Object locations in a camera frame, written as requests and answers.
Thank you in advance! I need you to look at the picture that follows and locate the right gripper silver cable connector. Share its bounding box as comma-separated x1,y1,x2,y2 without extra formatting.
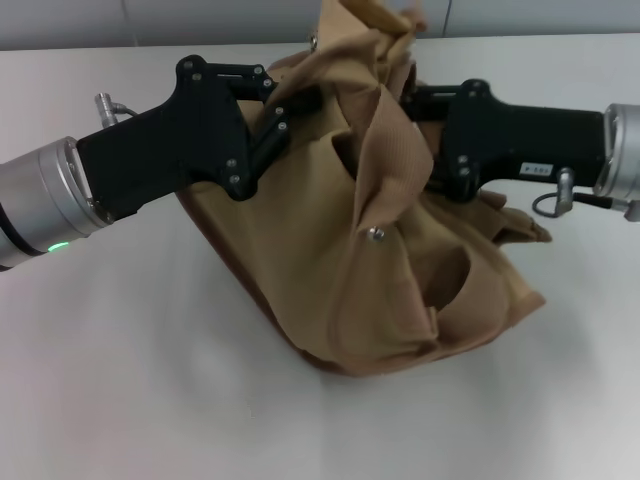
532,167,640,221

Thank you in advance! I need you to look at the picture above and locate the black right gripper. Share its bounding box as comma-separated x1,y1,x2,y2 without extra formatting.
399,78,610,204

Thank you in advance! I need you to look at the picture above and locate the khaki canvas food bag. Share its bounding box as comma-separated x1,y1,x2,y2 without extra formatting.
177,0,554,379

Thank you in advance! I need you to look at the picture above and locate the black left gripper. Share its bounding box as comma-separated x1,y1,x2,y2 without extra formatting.
74,54,326,224

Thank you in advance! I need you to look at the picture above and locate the gripper silver cable connector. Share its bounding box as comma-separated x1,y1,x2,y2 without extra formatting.
532,167,640,221
94,92,139,126

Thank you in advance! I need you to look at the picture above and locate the left gripper silver cable connector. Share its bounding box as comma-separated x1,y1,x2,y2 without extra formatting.
94,92,139,126

